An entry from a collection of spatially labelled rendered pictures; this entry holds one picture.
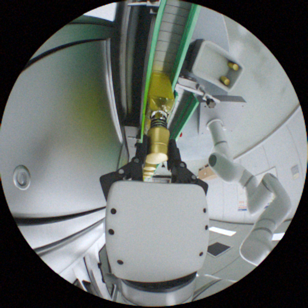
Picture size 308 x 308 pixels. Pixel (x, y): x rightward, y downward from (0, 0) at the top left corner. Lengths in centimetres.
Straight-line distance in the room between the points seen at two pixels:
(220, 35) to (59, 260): 75
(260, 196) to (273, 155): 334
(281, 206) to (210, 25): 63
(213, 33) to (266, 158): 357
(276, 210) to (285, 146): 340
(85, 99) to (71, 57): 8
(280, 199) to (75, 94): 45
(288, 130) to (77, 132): 387
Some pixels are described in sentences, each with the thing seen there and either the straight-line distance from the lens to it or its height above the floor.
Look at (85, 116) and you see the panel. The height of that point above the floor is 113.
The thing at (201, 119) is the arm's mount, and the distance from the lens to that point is 62.
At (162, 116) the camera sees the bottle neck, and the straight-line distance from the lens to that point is 16.
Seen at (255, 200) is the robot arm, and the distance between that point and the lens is 41.
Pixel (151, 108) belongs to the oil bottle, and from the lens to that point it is 18.
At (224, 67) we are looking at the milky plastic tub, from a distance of 55.
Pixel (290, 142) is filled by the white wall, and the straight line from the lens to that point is 370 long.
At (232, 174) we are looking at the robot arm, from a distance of 42.
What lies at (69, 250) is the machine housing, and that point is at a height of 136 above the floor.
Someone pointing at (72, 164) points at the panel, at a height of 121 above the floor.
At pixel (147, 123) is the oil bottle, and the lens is 22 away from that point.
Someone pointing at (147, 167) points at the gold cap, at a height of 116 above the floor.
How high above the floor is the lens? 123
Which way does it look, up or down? 26 degrees down
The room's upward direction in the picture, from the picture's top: 177 degrees counter-clockwise
